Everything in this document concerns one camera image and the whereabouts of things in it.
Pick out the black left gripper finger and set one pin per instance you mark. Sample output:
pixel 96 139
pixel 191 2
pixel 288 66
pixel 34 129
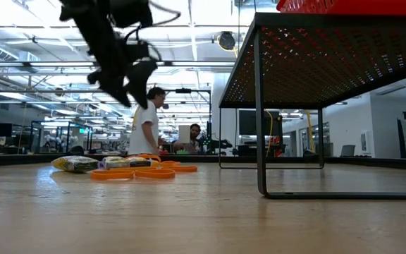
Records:
pixel 113 90
pixel 139 81

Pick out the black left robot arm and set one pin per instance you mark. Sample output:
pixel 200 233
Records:
pixel 132 12

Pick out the person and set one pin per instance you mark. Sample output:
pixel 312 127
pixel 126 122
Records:
pixel 143 130
pixel 192 139

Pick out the white board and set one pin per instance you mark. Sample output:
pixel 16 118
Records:
pixel 184 134

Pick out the black perforated metal riser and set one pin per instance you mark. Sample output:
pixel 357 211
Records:
pixel 294 70

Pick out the yellow padded pole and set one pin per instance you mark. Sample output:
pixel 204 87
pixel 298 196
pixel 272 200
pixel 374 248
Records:
pixel 310 130

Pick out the grey chair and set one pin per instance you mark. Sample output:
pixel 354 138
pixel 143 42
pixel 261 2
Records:
pixel 347 151

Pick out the red plastic slotted basket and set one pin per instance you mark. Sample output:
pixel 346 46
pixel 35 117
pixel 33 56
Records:
pixel 365 7

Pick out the black gantry frame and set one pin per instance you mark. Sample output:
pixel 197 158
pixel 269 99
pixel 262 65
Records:
pixel 183 90

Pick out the framed wall picture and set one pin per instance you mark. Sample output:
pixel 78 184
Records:
pixel 364 141

